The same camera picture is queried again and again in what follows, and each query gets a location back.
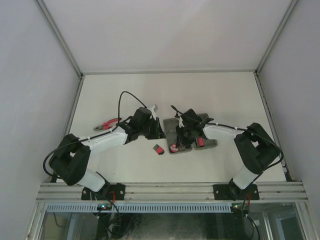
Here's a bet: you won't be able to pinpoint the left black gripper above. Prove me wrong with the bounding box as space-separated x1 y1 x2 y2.
138 118 166 141

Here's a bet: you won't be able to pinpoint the short red black screwdriver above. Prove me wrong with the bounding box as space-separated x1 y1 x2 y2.
197 137 205 148

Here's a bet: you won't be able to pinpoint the grey plastic tool case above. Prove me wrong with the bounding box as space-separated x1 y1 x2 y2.
163 118 218 155

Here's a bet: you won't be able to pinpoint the black tape roll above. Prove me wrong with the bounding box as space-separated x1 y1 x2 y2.
169 143 179 153

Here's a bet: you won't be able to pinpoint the red hex key set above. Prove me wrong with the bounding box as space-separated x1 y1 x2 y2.
152 144 165 155

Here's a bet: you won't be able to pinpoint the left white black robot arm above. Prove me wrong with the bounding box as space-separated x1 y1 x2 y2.
45 105 166 200

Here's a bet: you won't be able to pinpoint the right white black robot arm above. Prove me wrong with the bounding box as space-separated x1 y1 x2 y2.
171 105 284 200

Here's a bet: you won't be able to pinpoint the red black pliers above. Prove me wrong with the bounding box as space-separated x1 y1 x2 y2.
93 118 119 131

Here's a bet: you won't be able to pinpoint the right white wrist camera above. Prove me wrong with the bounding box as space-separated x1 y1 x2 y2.
178 115 185 128

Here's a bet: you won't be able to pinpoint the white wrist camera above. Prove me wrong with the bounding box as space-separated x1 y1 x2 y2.
147 104 159 120
178 115 185 128

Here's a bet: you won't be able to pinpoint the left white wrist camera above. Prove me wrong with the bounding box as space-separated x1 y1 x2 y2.
147 104 159 120

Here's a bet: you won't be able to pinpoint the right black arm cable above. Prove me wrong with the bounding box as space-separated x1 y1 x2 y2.
170 104 285 213

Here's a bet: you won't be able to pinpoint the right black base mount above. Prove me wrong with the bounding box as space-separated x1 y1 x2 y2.
213 184 260 201

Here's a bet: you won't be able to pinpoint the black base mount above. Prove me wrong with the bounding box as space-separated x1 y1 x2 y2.
81 183 126 202
213 184 260 201

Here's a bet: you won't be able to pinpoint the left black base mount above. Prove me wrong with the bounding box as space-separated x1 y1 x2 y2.
81 183 126 202

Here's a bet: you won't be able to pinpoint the aluminium front rail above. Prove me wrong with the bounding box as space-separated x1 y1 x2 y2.
36 181 308 203

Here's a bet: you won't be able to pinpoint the blue slotted cable duct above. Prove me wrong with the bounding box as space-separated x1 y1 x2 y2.
46 202 232 214

